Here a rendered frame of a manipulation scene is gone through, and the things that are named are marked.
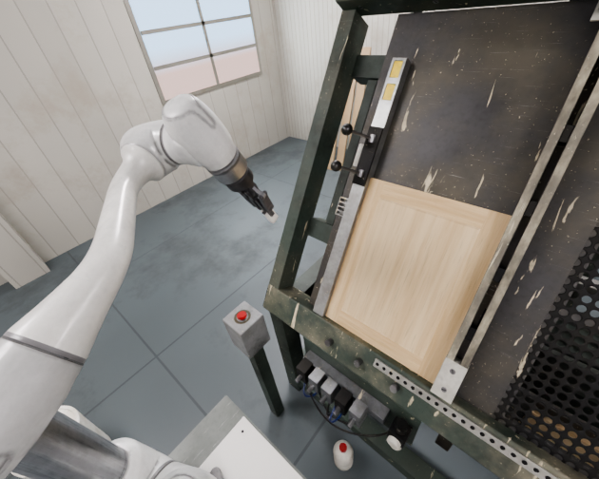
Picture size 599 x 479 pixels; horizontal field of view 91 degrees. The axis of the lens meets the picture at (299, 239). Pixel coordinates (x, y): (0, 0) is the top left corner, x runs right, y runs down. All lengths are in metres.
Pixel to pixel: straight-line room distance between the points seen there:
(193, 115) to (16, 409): 0.51
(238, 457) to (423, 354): 0.69
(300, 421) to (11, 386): 1.66
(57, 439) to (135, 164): 0.55
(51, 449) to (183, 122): 0.65
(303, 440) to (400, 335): 1.06
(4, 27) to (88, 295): 3.35
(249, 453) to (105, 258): 0.85
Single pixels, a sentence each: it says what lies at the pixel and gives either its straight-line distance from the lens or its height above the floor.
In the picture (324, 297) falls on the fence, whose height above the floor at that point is 0.97.
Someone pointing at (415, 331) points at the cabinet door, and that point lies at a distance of 1.08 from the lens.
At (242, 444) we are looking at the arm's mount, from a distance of 1.20.
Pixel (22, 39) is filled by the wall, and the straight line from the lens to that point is 3.76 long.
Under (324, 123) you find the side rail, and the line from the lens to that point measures 1.21.
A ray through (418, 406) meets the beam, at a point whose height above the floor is 0.84.
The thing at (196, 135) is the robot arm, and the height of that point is 1.69.
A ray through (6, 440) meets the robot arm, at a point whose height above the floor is 1.54.
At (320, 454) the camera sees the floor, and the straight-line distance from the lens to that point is 1.94.
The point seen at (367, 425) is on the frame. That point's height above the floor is 0.18.
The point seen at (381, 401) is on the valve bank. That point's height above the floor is 0.75.
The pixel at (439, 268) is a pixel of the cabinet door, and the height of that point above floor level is 1.19.
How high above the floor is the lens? 1.88
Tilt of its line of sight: 39 degrees down
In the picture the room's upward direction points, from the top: 8 degrees counter-clockwise
